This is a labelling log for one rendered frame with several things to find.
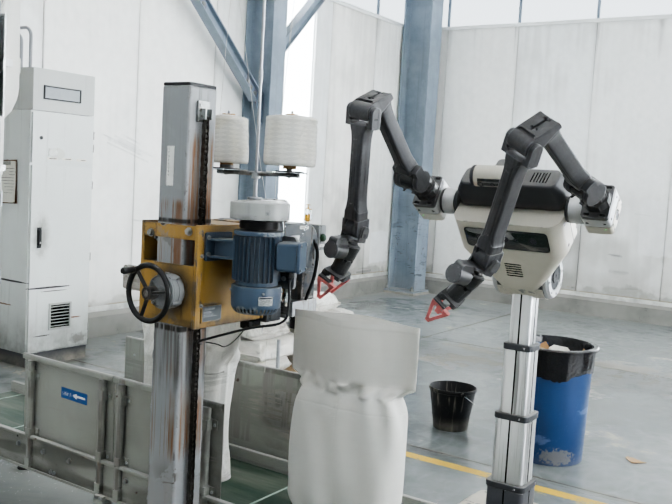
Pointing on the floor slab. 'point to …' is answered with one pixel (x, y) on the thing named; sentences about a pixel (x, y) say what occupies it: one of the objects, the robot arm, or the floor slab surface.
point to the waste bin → (562, 399)
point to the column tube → (177, 336)
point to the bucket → (451, 404)
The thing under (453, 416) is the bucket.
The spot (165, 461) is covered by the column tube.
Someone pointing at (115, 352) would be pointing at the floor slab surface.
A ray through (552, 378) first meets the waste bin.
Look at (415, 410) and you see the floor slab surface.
